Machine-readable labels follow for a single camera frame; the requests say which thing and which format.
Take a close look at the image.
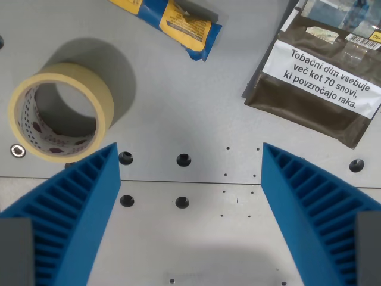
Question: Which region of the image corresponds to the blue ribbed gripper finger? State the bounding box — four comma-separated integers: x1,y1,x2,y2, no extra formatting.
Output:
261,142,381,286
0,142,122,286

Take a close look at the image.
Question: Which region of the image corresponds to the blue and yellow bag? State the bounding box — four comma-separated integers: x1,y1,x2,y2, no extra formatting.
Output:
108,0,229,63

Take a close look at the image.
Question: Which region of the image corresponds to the silver screw in table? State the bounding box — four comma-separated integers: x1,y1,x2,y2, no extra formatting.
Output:
10,144,26,158

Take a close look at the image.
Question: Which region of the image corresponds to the yellow masking tape roll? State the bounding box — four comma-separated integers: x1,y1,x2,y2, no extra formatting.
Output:
7,62,115,163

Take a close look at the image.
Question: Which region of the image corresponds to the brown tobacco pouch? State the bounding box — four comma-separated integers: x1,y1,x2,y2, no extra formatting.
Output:
241,0,381,150

